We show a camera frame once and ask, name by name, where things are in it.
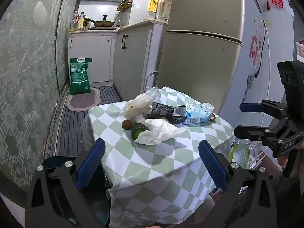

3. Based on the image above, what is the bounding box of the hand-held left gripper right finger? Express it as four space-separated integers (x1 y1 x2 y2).
198 140 278 228

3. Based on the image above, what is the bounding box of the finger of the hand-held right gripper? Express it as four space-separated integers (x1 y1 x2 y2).
239 100 289 120
234 117 291 148

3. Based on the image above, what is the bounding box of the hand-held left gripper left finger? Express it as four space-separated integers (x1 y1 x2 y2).
25 138 112 228

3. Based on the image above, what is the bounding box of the dark teal trash bin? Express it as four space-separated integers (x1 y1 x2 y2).
43 155 110 224

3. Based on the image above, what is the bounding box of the dark green fruit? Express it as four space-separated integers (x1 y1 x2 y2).
131 123 149 140

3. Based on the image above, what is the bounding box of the white tissue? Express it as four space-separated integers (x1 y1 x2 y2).
134 118 188 145

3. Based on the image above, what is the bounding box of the clear plastic container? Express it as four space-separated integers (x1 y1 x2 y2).
123 87 162 121

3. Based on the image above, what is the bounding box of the person's right hand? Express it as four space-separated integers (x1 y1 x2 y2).
278 141 304 171

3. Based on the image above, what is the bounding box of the clear plastic bag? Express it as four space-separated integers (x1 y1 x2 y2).
228 138 262 170

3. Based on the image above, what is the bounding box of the striped grey floor mat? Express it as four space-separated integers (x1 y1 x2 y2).
56 85 124 157

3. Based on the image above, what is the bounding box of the green white checked tablecloth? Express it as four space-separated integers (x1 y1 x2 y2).
83 86 238 226

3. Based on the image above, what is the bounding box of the blue white plastic packet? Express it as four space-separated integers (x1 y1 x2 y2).
183 104 213 125

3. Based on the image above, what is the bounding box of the red fridge sticker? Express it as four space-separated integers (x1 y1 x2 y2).
248 35 262 64

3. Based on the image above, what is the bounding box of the oval grey floor mat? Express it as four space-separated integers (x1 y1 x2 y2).
66 87 101 111

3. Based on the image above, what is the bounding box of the black snack wrapper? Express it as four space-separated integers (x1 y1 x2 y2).
145 103 188 124

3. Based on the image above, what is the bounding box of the beige refrigerator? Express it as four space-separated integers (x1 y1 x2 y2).
155 0 296 124

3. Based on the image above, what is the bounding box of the person's grey trouser leg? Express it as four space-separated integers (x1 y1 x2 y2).
271 171 304 228

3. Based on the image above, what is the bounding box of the green rice bag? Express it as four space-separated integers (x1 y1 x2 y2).
69 57 93 95

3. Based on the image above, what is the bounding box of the white single-door kitchen cabinet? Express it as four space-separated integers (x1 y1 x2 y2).
68 32 117 83

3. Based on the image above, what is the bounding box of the patterned frosted glass door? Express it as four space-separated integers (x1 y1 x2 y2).
0 0 82 205

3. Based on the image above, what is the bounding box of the white double-door kitchen cabinet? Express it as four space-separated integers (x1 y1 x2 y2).
113 19 169 101

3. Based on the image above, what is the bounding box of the frying pan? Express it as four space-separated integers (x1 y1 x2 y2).
84 15 115 28

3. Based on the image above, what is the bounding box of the large clear oil bottle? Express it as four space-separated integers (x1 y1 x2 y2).
71 11 80 31

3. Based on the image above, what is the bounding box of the black power cable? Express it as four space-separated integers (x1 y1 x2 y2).
254 17 266 79

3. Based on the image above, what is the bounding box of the hanging wooden-handled spatula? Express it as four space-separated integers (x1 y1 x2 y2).
161 0 168 21

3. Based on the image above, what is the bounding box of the small wire wall rack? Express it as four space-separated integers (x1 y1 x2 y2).
116 0 134 12

